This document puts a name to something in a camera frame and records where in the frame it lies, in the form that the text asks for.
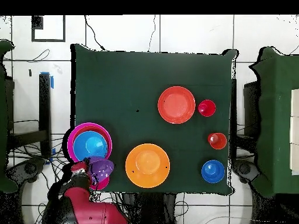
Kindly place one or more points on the small magenta plastic bowl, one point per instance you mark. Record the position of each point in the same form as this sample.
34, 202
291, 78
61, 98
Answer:
102, 185

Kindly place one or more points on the orange plastic bowl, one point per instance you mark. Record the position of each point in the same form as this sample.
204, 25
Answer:
147, 165

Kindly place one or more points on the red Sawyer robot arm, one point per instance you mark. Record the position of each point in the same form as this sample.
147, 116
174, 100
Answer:
93, 210

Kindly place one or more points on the red plastic cup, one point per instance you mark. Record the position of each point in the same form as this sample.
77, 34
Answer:
207, 108

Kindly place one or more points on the orange plastic cup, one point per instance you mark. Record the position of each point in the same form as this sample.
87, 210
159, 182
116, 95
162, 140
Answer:
217, 141

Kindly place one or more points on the dark green table cloth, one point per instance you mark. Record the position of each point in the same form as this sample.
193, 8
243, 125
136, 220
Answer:
140, 70

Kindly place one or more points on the small dark blue bowl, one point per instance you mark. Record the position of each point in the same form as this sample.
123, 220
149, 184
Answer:
213, 171

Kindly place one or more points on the light blue plastic bowl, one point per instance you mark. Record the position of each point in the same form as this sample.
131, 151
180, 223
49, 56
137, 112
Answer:
90, 145

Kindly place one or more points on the purple plastic bowl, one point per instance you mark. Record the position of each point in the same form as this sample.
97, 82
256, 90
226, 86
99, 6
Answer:
102, 169

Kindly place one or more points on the neighbouring green cloth table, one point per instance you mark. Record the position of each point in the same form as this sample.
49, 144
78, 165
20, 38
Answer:
3, 116
275, 116

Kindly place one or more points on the white panel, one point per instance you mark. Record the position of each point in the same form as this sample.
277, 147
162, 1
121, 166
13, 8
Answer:
294, 130

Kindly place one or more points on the large magenta plastic bowl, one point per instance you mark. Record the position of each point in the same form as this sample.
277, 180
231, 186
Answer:
70, 147

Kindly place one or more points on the orange-red plastic bowl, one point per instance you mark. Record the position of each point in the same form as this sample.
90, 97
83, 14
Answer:
92, 129
176, 105

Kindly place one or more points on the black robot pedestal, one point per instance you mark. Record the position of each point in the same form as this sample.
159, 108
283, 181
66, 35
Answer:
149, 207

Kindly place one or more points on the black stand frame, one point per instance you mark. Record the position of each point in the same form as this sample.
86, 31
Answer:
44, 112

